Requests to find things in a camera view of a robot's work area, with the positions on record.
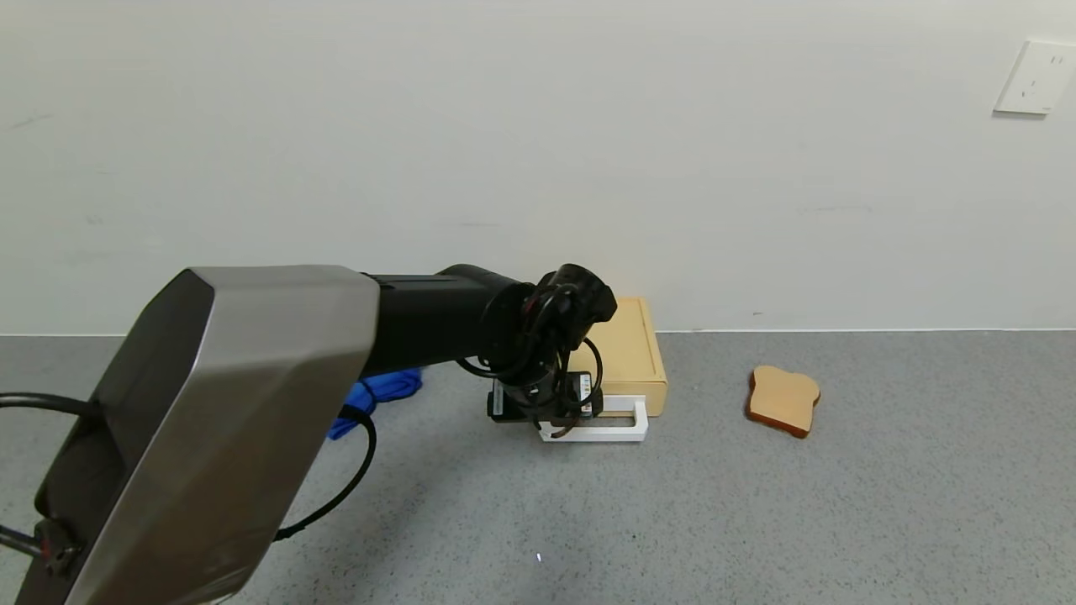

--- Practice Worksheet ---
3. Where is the toast slice toy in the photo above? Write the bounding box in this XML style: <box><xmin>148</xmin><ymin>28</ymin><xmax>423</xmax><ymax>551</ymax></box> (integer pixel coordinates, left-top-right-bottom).
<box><xmin>745</xmin><ymin>365</ymin><xmax>821</xmax><ymax>439</ymax></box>

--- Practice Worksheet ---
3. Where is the blue rolled cloth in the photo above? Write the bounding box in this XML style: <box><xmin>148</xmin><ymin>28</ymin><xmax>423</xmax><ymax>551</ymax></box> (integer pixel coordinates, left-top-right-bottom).
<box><xmin>326</xmin><ymin>368</ymin><xmax>424</xmax><ymax>441</ymax></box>

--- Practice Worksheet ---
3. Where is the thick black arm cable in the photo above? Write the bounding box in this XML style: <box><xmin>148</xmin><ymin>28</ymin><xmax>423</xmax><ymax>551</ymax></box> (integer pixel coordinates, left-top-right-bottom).
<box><xmin>0</xmin><ymin>392</ymin><xmax>377</xmax><ymax>543</ymax></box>

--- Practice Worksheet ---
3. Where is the white wall socket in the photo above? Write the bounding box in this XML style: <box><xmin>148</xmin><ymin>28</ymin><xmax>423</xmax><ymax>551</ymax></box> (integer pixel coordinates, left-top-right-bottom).
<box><xmin>993</xmin><ymin>39</ymin><xmax>1076</xmax><ymax>117</ymax></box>

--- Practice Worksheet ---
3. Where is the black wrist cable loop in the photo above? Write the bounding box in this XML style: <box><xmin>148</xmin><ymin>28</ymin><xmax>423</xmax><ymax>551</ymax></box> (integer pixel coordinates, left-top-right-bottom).
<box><xmin>458</xmin><ymin>284</ymin><xmax>604</xmax><ymax>421</ymax></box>

